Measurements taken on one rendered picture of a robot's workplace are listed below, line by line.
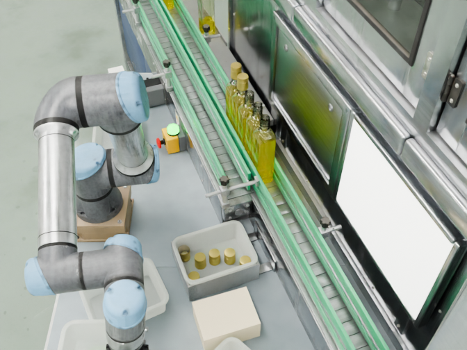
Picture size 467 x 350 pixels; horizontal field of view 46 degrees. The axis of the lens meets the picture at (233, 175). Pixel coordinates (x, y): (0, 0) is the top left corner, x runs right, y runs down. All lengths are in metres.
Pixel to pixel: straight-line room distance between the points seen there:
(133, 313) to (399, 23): 0.78
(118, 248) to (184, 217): 0.77
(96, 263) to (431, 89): 0.72
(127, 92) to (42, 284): 0.44
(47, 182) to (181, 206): 0.78
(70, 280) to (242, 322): 0.60
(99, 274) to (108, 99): 0.38
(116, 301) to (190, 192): 0.95
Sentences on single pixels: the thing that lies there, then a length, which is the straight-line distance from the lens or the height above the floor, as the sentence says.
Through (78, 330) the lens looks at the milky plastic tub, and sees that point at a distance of 1.43.
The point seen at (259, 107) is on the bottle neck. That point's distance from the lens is 1.63.
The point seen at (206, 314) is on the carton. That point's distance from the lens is 1.57.
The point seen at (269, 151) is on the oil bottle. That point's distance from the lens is 1.67.
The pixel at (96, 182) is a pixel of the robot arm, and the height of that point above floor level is 1.01.
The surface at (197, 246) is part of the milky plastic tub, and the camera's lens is 1.74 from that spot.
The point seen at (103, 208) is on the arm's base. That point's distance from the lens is 1.74.
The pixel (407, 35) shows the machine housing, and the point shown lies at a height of 1.56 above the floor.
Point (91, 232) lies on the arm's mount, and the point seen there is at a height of 0.80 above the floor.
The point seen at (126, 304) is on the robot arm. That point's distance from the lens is 1.02.
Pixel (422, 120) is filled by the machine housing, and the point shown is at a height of 1.45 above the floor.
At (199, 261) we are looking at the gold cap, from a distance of 1.67.
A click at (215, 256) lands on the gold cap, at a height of 0.81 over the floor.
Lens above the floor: 2.21
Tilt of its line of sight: 48 degrees down
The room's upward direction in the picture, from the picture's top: straight up
